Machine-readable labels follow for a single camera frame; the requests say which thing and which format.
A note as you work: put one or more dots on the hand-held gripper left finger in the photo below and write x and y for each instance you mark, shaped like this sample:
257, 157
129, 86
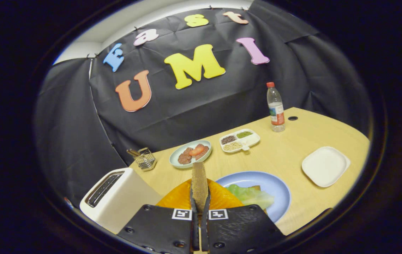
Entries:
165, 229

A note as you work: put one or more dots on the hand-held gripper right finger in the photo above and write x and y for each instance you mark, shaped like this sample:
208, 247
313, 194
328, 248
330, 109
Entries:
239, 229

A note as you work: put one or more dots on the green lettuce leaf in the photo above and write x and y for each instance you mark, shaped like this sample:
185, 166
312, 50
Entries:
253, 197

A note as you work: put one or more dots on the brown bread slice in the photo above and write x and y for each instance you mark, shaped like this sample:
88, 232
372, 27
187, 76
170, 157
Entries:
199, 183

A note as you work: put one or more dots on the white toaster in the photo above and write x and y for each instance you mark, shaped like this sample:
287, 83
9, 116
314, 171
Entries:
130, 201

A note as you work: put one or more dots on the blue round plate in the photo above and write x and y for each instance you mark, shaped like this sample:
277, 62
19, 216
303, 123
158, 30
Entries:
264, 179

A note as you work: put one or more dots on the pale green round plate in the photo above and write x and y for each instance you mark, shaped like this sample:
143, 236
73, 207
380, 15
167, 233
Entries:
176, 162

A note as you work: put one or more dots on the brown meat slice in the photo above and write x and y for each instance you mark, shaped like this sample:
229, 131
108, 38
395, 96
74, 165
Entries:
185, 158
203, 152

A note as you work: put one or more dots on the pale beans pile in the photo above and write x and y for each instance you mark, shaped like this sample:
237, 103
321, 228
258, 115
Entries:
232, 146

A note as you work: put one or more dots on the brown wooden stick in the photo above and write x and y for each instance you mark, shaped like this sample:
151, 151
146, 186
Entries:
134, 151

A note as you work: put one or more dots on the red tomato slice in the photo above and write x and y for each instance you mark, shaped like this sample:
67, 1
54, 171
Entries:
196, 151

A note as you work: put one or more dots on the white divided dish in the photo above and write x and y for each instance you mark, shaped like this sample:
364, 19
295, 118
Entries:
252, 141

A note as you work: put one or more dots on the dark brown seeds pile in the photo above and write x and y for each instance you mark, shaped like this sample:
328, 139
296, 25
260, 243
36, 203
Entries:
228, 139

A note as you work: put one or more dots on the green beans pile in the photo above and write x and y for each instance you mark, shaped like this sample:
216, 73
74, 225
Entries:
244, 134

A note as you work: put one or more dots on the white square plate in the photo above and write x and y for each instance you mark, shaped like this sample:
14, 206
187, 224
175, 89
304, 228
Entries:
326, 166

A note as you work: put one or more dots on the clear plastic water bottle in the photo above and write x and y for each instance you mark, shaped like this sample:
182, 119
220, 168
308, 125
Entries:
276, 109

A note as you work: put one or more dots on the black backdrop cloth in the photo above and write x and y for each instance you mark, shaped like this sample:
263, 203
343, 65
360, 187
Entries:
204, 98

